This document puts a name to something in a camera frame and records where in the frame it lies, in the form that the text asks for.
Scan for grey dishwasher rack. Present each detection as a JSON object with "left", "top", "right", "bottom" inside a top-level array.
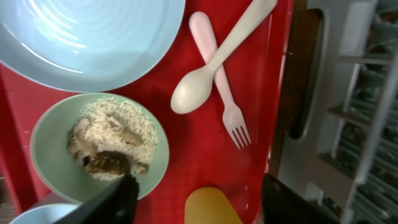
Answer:
[{"left": 325, "top": 1, "right": 397, "bottom": 223}]

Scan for yellow plastic cup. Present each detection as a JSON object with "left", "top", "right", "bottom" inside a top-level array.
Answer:
[{"left": 184, "top": 187, "right": 243, "bottom": 224}]

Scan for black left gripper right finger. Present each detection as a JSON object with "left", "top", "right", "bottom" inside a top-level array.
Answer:
[{"left": 262, "top": 174, "right": 338, "bottom": 224}]

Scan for green bowl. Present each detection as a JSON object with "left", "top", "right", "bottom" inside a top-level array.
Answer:
[{"left": 30, "top": 93, "right": 170, "bottom": 203}]

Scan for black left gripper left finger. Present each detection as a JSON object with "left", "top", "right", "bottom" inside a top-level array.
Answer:
[{"left": 55, "top": 174, "right": 139, "bottom": 224}]

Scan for light blue plate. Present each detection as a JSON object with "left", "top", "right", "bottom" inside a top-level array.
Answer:
[{"left": 1, "top": 0, "right": 186, "bottom": 93}]

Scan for red serving tray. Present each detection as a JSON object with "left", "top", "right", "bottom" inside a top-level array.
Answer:
[{"left": 1, "top": 0, "right": 294, "bottom": 223}]

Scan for cream plastic spoon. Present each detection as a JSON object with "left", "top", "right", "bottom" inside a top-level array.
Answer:
[{"left": 170, "top": 0, "right": 277, "bottom": 114}]

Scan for pink plastic fork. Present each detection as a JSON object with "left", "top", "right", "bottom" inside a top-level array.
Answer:
[{"left": 188, "top": 11, "right": 252, "bottom": 150}]

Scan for light blue bowl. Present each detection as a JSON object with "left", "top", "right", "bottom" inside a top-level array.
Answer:
[{"left": 10, "top": 203, "right": 79, "bottom": 224}]

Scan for rice and food scraps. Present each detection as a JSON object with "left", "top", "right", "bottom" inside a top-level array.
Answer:
[{"left": 68, "top": 97, "right": 158, "bottom": 180}]

